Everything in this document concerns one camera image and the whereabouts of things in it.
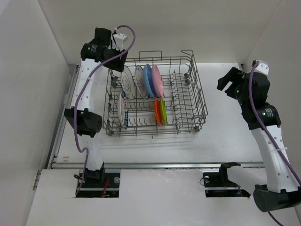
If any clear glass plate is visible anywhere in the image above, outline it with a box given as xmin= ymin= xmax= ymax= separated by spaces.
xmin=121 ymin=66 xmax=135 ymax=100

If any orange plate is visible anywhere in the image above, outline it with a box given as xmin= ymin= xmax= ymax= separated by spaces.
xmin=154 ymin=98 xmax=163 ymax=125

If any white plate floral pattern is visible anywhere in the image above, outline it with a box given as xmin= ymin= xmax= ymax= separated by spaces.
xmin=135 ymin=65 xmax=149 ymax=99

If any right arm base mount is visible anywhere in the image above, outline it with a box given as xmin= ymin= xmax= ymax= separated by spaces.
xmin=199 ymin=162 xmax=251 ymax=198

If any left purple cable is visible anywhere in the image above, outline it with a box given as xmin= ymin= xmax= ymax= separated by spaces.
xmin=73 ymin=25 xmax=136 ymax=196

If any pink plate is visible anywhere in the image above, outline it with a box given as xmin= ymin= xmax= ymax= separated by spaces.
xmin=151 ymin=65 xmax=164 ymax=98

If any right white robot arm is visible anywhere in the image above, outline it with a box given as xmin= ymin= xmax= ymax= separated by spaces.
xmin=217 ymin=63 xmax=301 ymax=212

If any white plate teal rim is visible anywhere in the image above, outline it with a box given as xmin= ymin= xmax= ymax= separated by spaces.
xmin=118 ymin=91 xmax=128 ymax=129

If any blue plate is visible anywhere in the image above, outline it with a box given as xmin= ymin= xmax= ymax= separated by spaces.
xmin=143 ymin=64 xmax=158 ymax=98

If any green plate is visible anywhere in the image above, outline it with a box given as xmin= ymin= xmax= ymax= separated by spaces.
xmin=159 ymin=98 xmax=168 ymax=125

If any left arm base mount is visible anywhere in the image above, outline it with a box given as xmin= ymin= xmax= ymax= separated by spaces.
xmin=73 ymin=165 xmax=121 ymax=198

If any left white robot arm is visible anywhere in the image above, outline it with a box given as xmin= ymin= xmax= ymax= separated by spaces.
xmin=64 ymin=28 xmax=127 ymax=187

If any front aluminium rail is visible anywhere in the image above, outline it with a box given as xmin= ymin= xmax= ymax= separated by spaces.
xmin=50 ymin=161 xmax=264 ymax=169

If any grey wire dish rack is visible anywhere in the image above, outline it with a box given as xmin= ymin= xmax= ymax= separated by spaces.
xmin=103 ymin=50 xmax=208 ymax=137

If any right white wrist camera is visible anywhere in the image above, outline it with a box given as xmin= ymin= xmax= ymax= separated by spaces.
xmin=252 ymin=60 xmax=269 ymax=76

